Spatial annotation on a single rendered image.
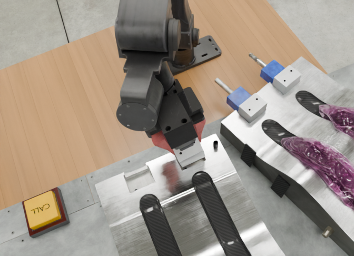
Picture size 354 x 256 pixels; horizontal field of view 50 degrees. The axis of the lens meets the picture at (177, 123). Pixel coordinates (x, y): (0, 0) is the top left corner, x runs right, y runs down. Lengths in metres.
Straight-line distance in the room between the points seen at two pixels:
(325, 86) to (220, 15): 0.36
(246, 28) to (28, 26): 1.58
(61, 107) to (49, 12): 1.49
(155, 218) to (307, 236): 0.30
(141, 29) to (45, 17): 1.90
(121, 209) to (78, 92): 0.37
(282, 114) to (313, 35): 1.35
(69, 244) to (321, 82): 0.64
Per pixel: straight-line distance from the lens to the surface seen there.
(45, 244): 0.85
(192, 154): 0.68
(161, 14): 0.51
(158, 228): 0.72
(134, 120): 0.52
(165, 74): 0.57
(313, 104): 0.88
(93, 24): 2.25
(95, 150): 0.89
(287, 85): 0.85
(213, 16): 1.08
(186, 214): 0.71
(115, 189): 0.74
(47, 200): 0.83
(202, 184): 0.73
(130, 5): 0.53
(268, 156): 0.79
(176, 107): 0.55
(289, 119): 0.84
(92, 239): 0.82
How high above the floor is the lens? 1.57
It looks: 61 degrees down
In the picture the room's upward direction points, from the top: 8 degrees counter-clockwise
